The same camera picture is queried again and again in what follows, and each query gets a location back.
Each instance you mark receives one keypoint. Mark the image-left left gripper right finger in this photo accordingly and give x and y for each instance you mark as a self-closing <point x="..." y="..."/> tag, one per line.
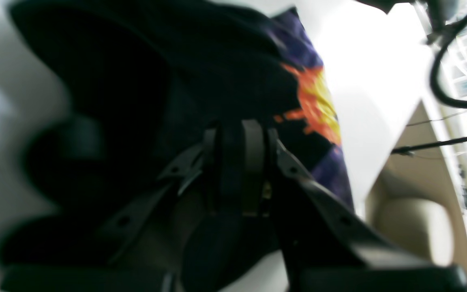
<point x="326" y="247"/>

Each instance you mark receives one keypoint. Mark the black t-shirt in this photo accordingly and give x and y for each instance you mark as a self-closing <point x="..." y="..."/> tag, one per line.
<point x="147" y="78"/>

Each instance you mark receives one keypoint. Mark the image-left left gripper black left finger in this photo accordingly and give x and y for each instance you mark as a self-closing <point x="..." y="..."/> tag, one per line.
<point x="107" y="244"/>

